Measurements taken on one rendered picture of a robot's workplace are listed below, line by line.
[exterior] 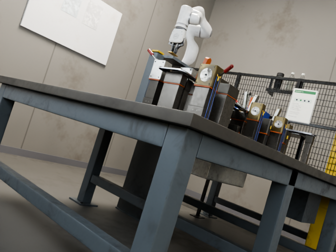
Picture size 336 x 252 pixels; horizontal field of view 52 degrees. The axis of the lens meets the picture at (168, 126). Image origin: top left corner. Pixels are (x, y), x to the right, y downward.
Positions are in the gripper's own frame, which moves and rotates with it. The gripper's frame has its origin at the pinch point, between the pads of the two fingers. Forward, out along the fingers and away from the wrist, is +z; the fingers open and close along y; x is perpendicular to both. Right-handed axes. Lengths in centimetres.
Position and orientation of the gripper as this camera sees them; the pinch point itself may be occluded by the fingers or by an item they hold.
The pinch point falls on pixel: (173, 50)
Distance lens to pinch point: 239.8
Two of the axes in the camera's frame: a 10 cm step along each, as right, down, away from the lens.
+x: 5.1, 2.1, 8.3
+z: -2.9, 9.5, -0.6
